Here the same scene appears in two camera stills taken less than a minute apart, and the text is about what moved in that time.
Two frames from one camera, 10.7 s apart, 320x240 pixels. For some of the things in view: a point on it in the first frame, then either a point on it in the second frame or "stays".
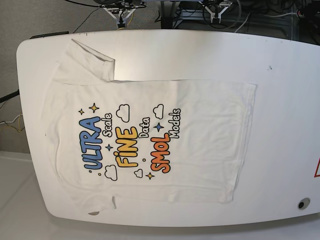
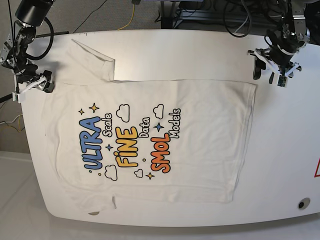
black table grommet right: (303, 203) stays
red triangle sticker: (317, 167) stays
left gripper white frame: (212, 14) → (259, 65)
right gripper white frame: (117, 20) → (19, 96)
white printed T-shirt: (142, 141) stays
